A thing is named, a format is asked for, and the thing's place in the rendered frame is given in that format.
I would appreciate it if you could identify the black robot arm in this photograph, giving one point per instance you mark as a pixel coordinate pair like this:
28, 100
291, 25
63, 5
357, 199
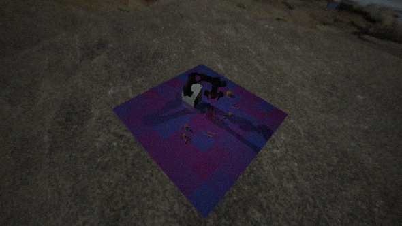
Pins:
215, 81

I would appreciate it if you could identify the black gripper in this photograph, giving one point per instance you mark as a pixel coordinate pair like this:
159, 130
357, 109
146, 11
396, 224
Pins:
206, 92

